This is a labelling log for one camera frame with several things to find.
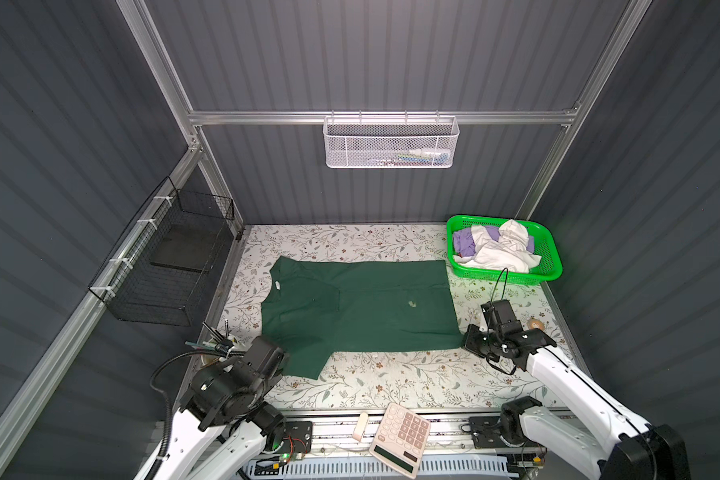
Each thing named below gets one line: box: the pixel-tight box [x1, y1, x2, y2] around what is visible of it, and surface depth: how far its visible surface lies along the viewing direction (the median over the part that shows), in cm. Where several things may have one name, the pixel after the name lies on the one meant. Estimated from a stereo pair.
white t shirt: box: [454, 219, 542, 272], surface depth 106 cm
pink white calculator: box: [369, 402, 431, 479], surface depth 73 cm
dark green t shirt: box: [261, 256, 464, 379], surface depth 102 cm
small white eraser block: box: [352, 412, 369, 442], surface depth 75 cm
